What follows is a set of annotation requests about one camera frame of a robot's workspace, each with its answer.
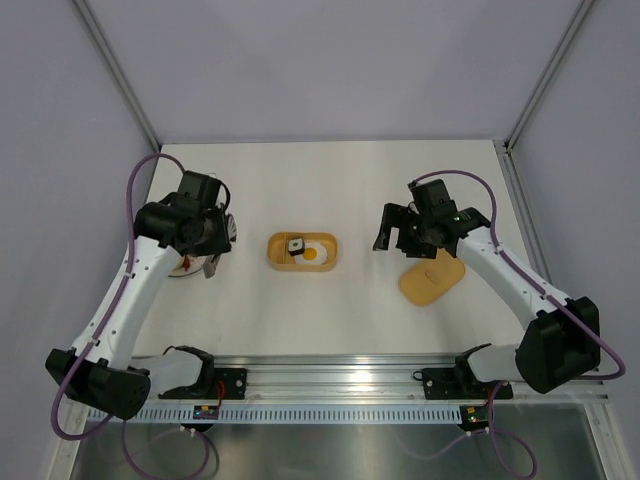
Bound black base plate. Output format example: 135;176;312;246
159;367;248;400
412;367;498;401

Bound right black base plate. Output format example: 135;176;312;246
412;367;498;401

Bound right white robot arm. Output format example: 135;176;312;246
373;180;601;396

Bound white slotted cable duct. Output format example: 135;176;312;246
134;403;464;424

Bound aluminium frame post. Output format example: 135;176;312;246
504;0;598;155
70;0;161;151

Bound right aluminium frame post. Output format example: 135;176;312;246
504;0;598;155

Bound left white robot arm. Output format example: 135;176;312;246
45;171;236;420

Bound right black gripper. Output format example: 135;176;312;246
374;202;437;259

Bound round printed food plate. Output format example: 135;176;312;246
169;214;237;278

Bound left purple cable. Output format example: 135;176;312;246
50;153;224;474

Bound metal food tongs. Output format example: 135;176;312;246
202;254;222;279

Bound yellow lunch box base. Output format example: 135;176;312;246
266;232;339;273

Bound fried egg toy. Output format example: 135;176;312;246
293;242;328;266

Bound aluminium mounting rail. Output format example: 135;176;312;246
129;353;609;404

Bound sushi roll toy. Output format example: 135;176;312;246
287;237;306;256

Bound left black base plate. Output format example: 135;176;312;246
159;367;248;400

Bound left aluminium frame post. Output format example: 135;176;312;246
70;0;161;151

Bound yellow lunch box lid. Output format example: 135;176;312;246
398;250;466;306

